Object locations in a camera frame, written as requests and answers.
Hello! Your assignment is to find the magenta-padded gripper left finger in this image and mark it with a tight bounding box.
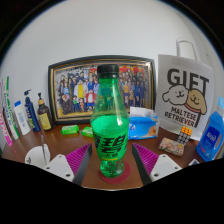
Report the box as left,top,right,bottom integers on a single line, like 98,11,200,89
43,143,93,186

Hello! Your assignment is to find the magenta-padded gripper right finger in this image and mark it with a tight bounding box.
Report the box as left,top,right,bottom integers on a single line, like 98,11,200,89
131,143,184,186

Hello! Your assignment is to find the green plastic drink bottle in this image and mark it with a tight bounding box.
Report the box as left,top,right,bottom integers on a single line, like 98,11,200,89
89,64,130,179

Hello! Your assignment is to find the small floral box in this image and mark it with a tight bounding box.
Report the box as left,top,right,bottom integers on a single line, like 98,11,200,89
157,137,185,157

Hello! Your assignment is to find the small green packet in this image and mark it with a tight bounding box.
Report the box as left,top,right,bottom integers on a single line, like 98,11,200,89
60,124,80,136
80,126,95,138

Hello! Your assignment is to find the blue tissue pack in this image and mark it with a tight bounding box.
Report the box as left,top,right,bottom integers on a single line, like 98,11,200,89
128,106,160,140

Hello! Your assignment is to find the white straw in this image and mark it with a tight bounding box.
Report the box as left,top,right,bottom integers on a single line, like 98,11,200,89
40,134,46,164

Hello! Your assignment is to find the floral patterned paper cup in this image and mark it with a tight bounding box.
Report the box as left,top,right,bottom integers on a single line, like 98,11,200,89
24,143,52,169

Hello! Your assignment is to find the puzzle cube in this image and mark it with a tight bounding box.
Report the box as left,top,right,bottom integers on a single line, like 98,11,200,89
176,125,193,146

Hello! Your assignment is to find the white remote control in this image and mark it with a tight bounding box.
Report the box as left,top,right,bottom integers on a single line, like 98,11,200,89
188,158,200,167

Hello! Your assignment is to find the amber pump bottle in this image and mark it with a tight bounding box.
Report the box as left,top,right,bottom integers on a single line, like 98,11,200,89
36,92,54,132

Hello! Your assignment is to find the blue pump bottle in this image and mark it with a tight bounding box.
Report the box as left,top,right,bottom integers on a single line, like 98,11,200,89
23,88,42,133

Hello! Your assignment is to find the white bottle with blue cap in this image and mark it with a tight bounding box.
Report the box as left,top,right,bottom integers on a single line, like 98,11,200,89
13,100,32,136

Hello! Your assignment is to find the blue detergent bottle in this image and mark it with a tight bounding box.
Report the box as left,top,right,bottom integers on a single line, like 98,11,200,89
195,96,224,163

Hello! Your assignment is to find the framed group photo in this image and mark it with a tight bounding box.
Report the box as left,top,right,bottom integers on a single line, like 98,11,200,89
47,54,157,125

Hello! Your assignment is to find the white paper gift bag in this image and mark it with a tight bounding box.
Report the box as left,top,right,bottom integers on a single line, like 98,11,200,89
154,37,215,141

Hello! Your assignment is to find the white green shuttlecock tube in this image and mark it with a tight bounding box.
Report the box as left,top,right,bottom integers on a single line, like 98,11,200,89
2,76,21,141

